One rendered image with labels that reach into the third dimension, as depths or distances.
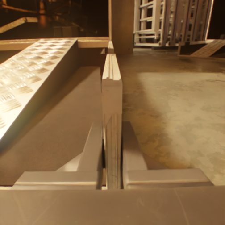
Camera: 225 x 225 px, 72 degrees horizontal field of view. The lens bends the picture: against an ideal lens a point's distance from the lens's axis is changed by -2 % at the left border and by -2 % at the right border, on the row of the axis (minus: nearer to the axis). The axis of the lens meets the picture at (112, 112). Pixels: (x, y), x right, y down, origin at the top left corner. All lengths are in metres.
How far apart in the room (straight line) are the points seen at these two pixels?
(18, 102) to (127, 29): 2.00
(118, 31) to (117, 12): 0.21
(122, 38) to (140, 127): 1.94
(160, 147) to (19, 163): 0.21
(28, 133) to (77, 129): 0.08
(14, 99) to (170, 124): 0.32
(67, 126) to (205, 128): 0.27
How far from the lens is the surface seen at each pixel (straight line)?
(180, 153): 0.27
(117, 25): 2.19
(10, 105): 0.35
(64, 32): 1.07
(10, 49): 1.02
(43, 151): 0.25
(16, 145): 0.28
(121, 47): 2.21
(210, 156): 0.29
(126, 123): 0.15
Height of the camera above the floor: 0.16
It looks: 25 degrees down
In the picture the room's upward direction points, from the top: 1 degrees counter-clockwise
